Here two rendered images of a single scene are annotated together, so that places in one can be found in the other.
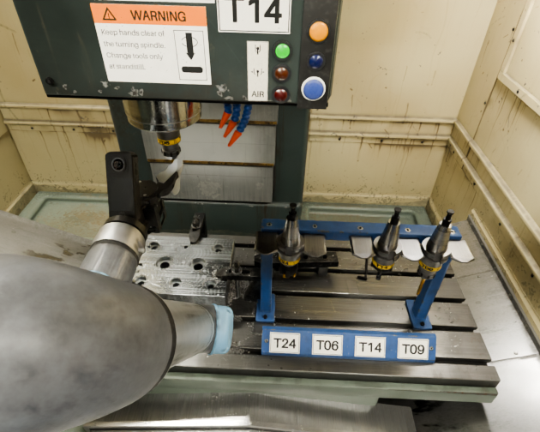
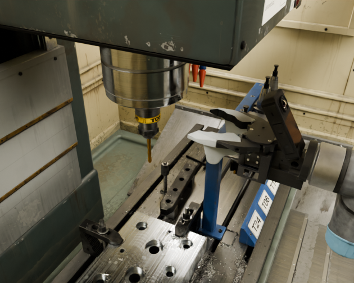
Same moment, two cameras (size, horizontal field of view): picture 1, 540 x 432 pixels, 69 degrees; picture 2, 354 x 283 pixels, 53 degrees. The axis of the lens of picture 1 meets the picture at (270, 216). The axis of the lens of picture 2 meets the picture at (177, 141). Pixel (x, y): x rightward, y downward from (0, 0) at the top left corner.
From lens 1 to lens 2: 0.91 m
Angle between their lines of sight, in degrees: 52
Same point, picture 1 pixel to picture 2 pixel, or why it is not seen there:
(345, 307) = (228, 185)
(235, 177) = (49, 179)
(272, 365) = (266, 243)
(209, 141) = (19, 155)
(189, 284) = (178, 260)
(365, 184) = not seen: hidden behind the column
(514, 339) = not seen: hidden behind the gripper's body
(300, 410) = (279, 260)
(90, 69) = (258, 17)
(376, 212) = (100, 153)
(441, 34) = not seen: outside the picture
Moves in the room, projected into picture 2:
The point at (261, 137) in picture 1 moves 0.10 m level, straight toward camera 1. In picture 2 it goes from (63, 121) to (89, 128)
